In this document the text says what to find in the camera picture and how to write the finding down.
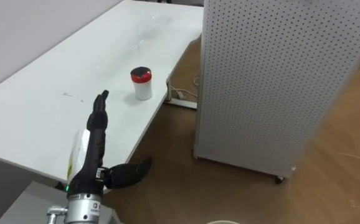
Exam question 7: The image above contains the white jar with red lid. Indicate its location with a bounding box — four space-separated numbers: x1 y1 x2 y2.
130 66 154 101

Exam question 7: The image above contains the white floor cable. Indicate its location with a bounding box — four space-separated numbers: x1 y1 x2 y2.
166 76 201 102

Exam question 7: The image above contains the white perforated panel cabinet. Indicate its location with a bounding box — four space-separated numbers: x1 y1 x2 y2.
192 0 360 184

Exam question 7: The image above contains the white desk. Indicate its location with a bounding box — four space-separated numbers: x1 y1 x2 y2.
0 0 204 184

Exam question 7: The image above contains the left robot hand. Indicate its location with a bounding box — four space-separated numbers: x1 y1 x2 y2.
66 90 153 197

